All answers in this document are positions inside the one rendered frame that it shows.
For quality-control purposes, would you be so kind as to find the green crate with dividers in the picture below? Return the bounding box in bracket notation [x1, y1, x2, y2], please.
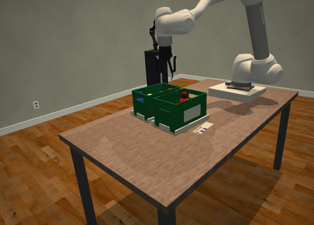
[132, 83, 177, 121]
[153, 88, 207, 133]

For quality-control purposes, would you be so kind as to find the cream paper strip with colored squares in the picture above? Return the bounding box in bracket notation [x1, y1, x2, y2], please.
[193, 122, 213, 134]

